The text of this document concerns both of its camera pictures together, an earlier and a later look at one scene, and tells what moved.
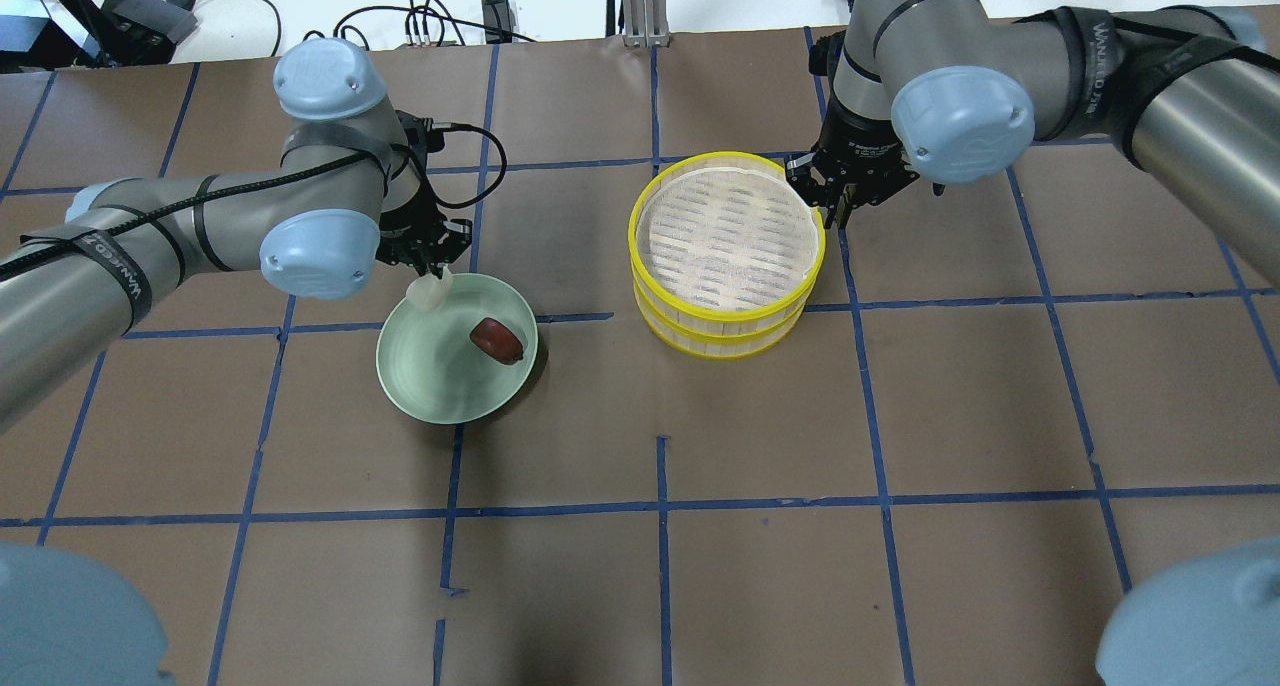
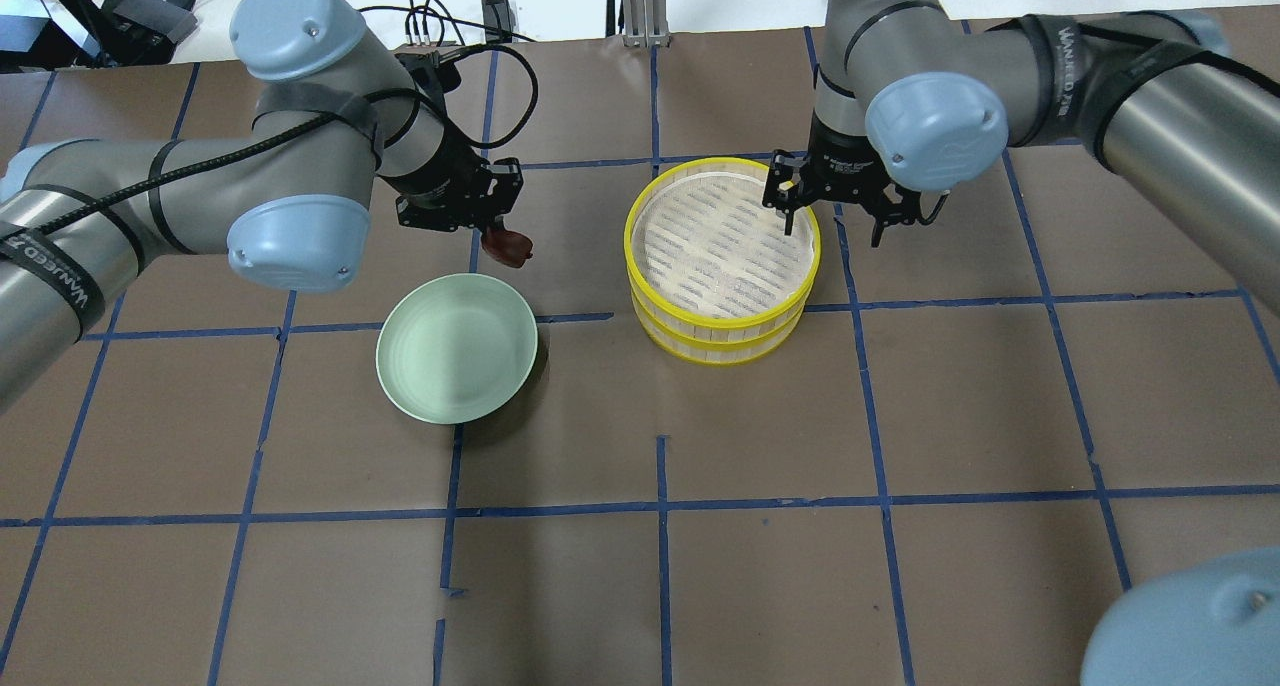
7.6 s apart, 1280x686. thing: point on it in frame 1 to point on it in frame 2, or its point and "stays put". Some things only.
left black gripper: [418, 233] to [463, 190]
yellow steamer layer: [711, 344] stays put
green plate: [433, 368] stays put
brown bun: [497, 340] to [506, 246]
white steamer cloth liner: [726, 238] stays put
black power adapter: [497, 19] stays put
